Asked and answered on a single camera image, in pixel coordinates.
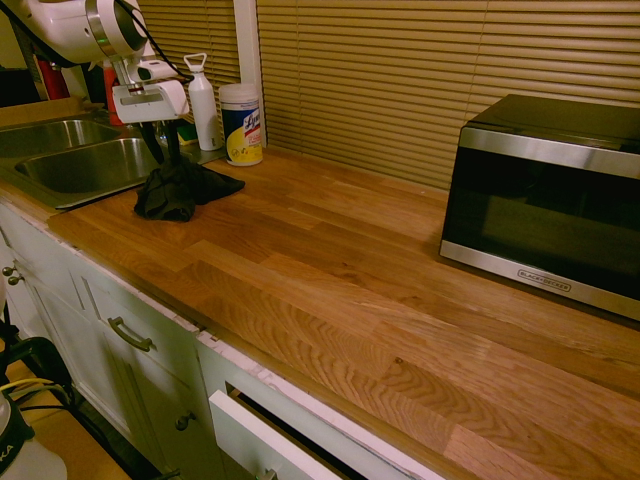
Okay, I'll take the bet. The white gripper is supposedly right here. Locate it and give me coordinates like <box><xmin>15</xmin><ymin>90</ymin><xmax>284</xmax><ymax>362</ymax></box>
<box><xmin>110</xmin><ymin>78</ymin><xmax>191</xmax><ymax>166</ymax></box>

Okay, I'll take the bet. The dark cloth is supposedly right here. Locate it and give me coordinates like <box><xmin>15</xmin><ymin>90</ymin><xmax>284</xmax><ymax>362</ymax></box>
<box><xmin>133</xmin><ymin>158</ymin><xmax>247</xmax><ymax>223</ymax></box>

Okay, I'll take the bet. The white robot base black band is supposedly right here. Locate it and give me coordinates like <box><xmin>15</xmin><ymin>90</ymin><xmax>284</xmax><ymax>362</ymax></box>
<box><xmin>0</xmin><ymin>389</ymin><xmax>68</xmax><ymax>480</ymax></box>

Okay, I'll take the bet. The white water bottle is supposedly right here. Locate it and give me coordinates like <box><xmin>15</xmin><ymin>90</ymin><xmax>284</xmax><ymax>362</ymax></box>
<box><xmin>182</xmin><ymin>51</ymin><xmax>224</xmax><ymax>152</ymax></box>

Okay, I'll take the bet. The disinfecting wipes canister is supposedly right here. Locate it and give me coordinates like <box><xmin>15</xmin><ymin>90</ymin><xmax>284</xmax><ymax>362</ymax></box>
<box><xmin>218</xmin><ymin>83</ymin><xmax>265</xmax><ymax>168</ymax></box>

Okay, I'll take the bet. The red bottle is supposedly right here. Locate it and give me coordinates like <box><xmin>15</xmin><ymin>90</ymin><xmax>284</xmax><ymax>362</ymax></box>
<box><xmin>35</xmin><ymin>55</ymin><xmax>71</xmax><ymax>102</ymax></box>
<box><xmin>102</xmin><ymin>62</ymin><xmax>125</xmax><ymax>127</ymax></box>

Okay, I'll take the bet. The stainless steel sink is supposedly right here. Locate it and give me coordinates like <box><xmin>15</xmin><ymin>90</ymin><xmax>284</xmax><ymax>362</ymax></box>
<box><xmin>0</xmin><ymin>117</ymin><xmax>227</xmax><ymax>211</ymax></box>

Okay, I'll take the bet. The beige window blind by sink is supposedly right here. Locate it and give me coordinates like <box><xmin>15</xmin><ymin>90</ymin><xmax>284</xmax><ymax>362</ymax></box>
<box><xmin>134</xmin><ymin>0</ymin><xmax>241</xmax><ymax>94</ymax></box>

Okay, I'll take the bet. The white kitchen cabinet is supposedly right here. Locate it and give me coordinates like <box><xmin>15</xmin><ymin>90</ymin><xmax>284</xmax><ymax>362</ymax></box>
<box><xmin>0</xmin><ymin>199</ymin><xmax>436</xmax><ymax>480</ymax></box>

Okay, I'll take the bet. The black clamp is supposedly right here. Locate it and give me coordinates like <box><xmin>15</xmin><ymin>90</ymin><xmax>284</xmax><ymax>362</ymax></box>
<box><xmin>7</xmin><ymin>337</ymin><xmax>76</xmax><ymax>406</ymax></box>

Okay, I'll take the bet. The wide beige window blind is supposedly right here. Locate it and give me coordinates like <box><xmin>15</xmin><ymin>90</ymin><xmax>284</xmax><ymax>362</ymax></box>
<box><xmin>256</xmin><ymin>0</ymin><xmax>640</xmax><ymax>194</ymax></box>

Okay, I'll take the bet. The white open drawer front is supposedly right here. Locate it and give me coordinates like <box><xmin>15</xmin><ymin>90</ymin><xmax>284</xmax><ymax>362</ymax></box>
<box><xmin>208</xmin><ymin>389</ymin><xmax>331</xmax><ymax>480</ymax></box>

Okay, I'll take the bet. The black steel microwave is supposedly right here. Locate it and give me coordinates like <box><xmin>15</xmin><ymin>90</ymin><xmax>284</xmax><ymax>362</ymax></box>
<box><xmin>438</xmin><ymin>93</ymin><xmax>640</xmax><ymax>322</ymax></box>

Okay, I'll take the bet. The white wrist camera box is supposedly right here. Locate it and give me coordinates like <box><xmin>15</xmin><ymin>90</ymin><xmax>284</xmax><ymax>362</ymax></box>
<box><xmin>133</xmin><ymin>58</ymin><xmax>176</xmax><ymax>84</ymax></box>

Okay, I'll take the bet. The black camera cable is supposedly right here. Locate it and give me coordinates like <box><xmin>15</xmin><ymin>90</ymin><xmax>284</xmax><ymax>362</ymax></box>
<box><xmin>113</xmin><ymin>0</ymin><xmax>195</xmax><ymax>85</ymax></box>

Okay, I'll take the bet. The wide white window post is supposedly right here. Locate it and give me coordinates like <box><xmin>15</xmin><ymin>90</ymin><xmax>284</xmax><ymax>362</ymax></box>
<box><xmin>233</xmin><ymin>0</ymin><xmax>270</xmax><ymax>149</ymax></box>

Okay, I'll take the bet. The curved metal cabinet handle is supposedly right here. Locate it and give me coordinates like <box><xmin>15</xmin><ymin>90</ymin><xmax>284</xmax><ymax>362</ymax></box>
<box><xmin>107</xmin><ymin>316</ymin><xmax>155</xmax><ymax>353</ymax></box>

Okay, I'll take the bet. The yellow cable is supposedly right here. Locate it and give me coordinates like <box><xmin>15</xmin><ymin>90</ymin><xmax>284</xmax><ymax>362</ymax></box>
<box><xmin>0</xmin><ymin>377</ymin><xmax>55</xmax><ymax>397</ymax></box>

